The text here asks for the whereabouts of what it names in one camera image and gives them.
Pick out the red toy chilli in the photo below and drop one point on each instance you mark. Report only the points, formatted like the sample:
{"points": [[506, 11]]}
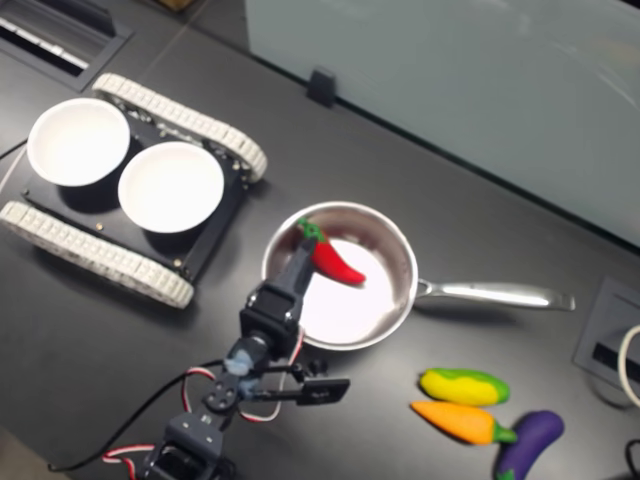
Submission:
{"points": [[335, 262]]}

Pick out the pale grey putty lump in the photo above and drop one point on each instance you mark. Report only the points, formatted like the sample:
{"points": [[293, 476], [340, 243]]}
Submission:
{"points": [[240, 364]]}

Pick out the white bowl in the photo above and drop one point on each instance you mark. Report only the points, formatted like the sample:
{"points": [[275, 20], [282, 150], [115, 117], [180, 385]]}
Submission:
{"points": [[77, 142], [170, 187]]}

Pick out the black partition clip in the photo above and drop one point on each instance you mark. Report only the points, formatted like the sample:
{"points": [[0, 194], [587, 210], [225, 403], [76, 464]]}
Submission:
{"points": [[321, 87]]}

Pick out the yellow green toy corn cob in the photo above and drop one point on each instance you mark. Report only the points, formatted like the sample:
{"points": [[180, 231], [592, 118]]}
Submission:
{"points": [[460, 387]]}

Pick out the black vehicle with white tracks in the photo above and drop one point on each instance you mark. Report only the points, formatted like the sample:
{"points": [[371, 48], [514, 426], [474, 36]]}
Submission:
{"points": [[75, 245]]}

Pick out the orange toy carrot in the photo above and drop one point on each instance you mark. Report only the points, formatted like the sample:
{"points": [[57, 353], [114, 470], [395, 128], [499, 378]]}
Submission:
{"points": [[460, 420]]}

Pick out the frosted glass partition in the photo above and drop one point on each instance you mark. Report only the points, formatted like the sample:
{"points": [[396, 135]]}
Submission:
{"points": [[475, 85]]}

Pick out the purple toy aubergine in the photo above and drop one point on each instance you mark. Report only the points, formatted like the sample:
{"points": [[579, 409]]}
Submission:
{"points": [[535, 435]]}

